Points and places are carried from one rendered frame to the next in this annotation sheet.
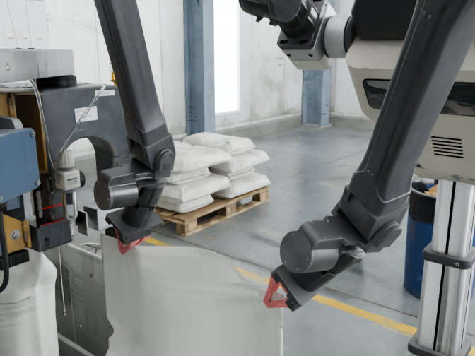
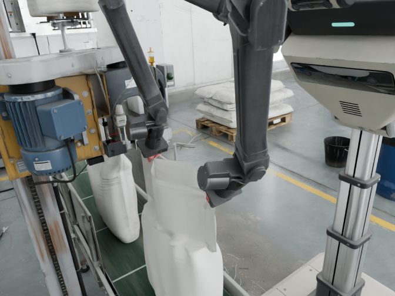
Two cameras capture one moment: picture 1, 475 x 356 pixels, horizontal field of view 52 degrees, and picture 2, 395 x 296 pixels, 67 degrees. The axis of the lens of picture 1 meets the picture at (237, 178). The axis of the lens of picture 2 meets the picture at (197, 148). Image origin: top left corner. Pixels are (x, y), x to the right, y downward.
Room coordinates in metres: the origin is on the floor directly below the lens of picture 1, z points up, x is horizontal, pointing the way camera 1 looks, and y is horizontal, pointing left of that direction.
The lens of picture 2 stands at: (0.02, -0.26, 1.49)
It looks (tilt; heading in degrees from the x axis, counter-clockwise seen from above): 23 degrees down; 18
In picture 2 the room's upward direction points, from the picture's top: 3 degrees counter-clockwise
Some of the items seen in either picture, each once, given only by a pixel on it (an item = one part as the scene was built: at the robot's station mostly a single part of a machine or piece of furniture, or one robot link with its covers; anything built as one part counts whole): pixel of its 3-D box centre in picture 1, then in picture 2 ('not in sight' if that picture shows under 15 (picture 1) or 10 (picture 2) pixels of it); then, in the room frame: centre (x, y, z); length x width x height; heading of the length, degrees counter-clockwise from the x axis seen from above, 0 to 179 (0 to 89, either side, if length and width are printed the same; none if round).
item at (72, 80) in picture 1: (55, 81); (117, 64); (1.08, 0.40, 1.35); 0.09 x 0.09 x 0.03
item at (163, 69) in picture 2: not in sight; (165, 75); (1.20, 0.25, 1.28); 0.08 x 0.05 x 0.09; 52
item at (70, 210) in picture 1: (69, 205); (122, 134); (0.96, 0.34, 1.11); 0.03 x 0.03 x 0.06
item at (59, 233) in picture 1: (47, 232); (114, 147); (0.98, 0.41, 1.04); 0.08 x 0.06 x 0.05; 142
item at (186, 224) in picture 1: (196, 200); (244, 120); (4.31, 0.38, 0.07); 1.20 x 0.82 x 0.14; 144
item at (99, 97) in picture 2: (4, 128); (91, 91); (1.01, 0.49, 1.26); 0.22 x 0.05 x 0.16; 52
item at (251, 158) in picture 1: (233, 159); (268, 94); (4.43, 0.04, 0.44); 0.68 x 0.44 x 0.15; 142
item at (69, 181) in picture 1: (69, 187); (121, 124); (0.96, 0.34, 1.14); 0.05 x 0.04 x 0.16; 142
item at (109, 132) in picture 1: (58, 137); (124, 93); (1.15, 0.43, 1.21); 0.30 x 0.25 x 0.30; 52
